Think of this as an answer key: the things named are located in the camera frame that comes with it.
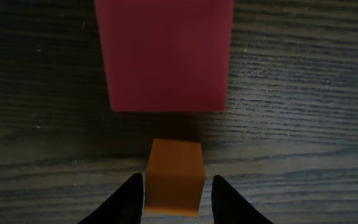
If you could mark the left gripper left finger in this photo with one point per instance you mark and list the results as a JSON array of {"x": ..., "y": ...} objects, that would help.
[{"x": 126, "y": 205}]

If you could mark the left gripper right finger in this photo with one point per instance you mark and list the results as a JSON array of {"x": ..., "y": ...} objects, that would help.
[{"x": 228, "y": 207}]

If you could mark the orange cube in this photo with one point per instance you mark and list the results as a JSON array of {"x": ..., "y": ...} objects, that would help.
[{"x": 174, "y": 177}]

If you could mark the red cube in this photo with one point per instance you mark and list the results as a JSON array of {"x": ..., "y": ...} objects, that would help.
[{"x": 166, "y": 53}]

